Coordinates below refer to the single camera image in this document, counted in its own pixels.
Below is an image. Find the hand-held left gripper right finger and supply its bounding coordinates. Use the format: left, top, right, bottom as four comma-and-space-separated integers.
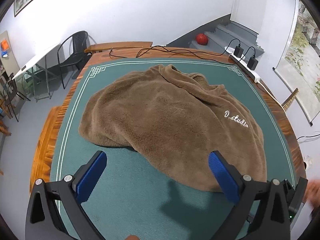
208, 151, 292, 240

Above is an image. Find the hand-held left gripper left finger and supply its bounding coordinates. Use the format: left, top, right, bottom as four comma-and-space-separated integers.
25, 151, 108, 240

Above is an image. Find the brown fleece sweater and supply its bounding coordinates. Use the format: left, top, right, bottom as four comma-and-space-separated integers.
79, 64, 267, 193

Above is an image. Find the person's right hand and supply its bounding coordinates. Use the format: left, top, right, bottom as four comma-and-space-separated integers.
306, 180, 320, 207

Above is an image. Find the green table mat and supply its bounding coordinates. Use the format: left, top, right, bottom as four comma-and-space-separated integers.
50, 58, 298, 240

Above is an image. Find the short wooden bench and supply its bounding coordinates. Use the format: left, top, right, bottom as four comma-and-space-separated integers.
30, 106, 62, 183

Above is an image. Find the wooden stick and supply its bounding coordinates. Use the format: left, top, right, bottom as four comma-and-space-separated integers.
282, 88, 299, 110

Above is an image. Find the white power strip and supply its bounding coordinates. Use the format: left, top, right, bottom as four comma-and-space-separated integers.
229, 54, 261, 83

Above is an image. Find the black folding chair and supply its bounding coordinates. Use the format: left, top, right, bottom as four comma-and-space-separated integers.
0, 72, 31, 123

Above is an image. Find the black mesh chair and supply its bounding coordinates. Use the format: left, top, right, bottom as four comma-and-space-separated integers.
57, 31, 89, 89

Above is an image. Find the white folding table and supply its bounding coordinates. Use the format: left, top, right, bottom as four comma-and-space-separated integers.
12, 43, 62, 102

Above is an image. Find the red basketball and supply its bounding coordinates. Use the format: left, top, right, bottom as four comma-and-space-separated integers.
195, 33, 209, 45

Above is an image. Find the white power strip cord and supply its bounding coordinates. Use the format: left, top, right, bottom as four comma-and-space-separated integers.
259, 80, 288, 110

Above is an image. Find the hanging wall scroll painting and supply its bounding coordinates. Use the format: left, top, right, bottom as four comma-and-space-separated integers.
272, 0, 320, 127

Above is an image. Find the long black cable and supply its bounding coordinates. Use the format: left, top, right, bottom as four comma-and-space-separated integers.
109, 45, 232, 58

